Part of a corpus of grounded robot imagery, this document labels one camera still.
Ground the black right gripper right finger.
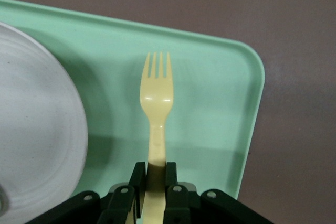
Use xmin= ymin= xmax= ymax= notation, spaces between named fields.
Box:
xmin=164 ymin=161 xmax=274 ymax=224

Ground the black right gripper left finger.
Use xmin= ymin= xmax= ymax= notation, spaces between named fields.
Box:
xmin=34 ymin=161 xmax=148 ymax=224

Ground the yellow plastic fork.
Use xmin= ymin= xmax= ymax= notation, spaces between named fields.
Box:
xmin=140 ymin=51 xmax=175 ymax=224

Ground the round white speckled plate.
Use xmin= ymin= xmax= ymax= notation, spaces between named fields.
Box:
xmin=0 ymin=20 xmax=89 ymax=214

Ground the light green rectangular tray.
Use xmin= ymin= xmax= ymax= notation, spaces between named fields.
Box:
xmin=0 ymin=0 xmax=266 ymax=201

